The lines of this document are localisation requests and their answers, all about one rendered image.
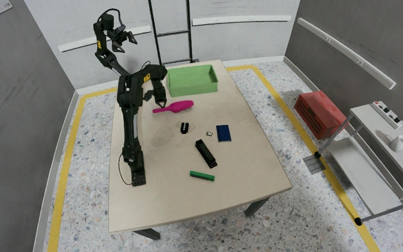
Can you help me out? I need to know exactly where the black stapler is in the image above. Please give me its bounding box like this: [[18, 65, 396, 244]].
[[195, 139, 218, 169]]

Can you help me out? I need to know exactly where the green rectangular tray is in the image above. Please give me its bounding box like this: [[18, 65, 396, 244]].
[[167, 65, 219, 97]]

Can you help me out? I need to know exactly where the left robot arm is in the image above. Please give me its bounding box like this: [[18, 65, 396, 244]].
[[93, 13, 130, 76]]

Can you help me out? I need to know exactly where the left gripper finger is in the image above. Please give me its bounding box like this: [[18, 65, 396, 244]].
[[112, 41, 125, 53], [129, 31, 137, 45]]

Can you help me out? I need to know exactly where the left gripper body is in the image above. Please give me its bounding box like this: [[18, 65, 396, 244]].
[[109, 27, 130, 46]]

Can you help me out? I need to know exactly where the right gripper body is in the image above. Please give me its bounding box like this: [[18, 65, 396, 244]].
[[144, 85, 166, 103]]

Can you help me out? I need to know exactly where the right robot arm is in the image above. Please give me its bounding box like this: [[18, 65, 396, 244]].
[[116, 64, 168, 186]]

